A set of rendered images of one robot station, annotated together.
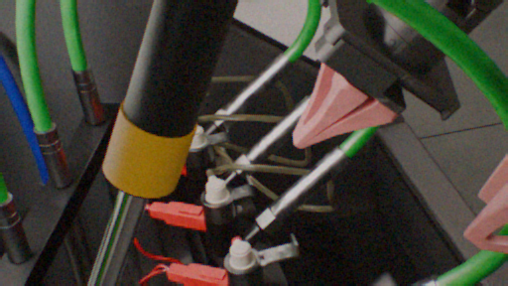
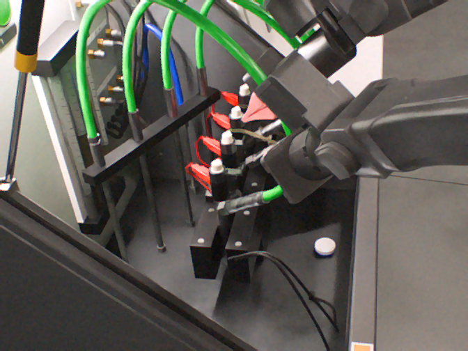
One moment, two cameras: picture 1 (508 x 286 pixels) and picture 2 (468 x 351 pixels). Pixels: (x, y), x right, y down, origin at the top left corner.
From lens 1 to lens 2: 0.39 m
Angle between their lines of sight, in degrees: 20
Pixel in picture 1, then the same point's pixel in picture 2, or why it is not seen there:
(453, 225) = (363, 201)
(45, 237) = (151, 135)
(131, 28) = not seen: hidden behind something
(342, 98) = (253, 101)
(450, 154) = not seen: outside the picture
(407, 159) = not seen: hidden behind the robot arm
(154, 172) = (19, 63)
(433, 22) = (251, 69)
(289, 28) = (349, 81)
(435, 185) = (369, 180)
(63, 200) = (168, 122)
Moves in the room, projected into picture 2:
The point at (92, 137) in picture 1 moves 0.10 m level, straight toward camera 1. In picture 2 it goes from (197, 101) to (184, 130)
